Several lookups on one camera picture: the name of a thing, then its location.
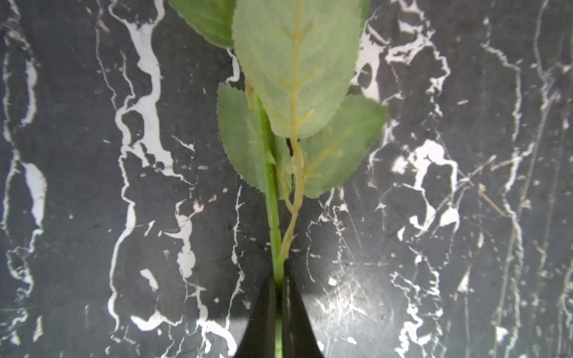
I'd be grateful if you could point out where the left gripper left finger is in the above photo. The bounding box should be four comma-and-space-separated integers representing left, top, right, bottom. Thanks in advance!
234, 275, 277, 358

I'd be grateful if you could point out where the pink rose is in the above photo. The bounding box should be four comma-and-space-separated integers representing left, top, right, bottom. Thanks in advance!
171, 1, 386, 357

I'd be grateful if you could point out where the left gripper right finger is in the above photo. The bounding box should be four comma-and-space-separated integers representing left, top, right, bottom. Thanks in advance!
281, 274, 324, 358

